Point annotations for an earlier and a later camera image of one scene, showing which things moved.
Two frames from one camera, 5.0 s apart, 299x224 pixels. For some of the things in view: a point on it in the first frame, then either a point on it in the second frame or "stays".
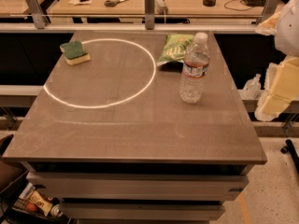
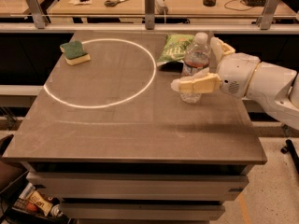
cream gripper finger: (268, 26) to (218, 49)
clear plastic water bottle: (195, 69) stays
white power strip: (160, 7) stays
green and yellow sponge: (74, 52) stays
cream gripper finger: (281, 87) to (201, 81)
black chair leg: (293, 153) stays
